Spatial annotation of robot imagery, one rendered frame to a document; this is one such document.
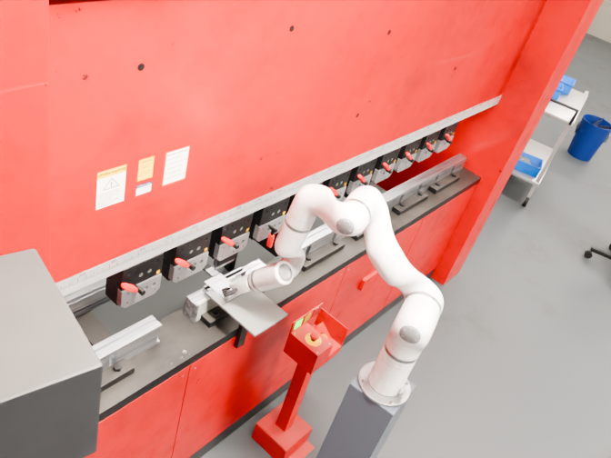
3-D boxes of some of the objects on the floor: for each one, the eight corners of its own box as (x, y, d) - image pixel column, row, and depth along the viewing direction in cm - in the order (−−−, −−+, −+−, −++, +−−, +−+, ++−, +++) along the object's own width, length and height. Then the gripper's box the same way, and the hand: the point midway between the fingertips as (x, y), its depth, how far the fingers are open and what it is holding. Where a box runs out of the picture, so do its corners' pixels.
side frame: (443, 285, 432) (618, -52, 297) (352, 222, 467) (471, -105, 332) (459, 272, 449) (631, -52, 315) (370, 212, 484) (490, -103, 350)
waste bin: (569, 143, 706) (589, 107, 679) (597, 156, 693) (619, 122, 666) (559, 151, 678) (580, 114, 651) (589, 166, 665) (612, 130, 638)
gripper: (245, 300, 211) (216, 307, 223) (278, 281, 223) (249, 289, 235) (236, 280, 210) (208, 289, 223) (270, 262, 222) (241, 272, 235)
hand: (232, 288), depth 228 cm, fingers open, 5 cm apart
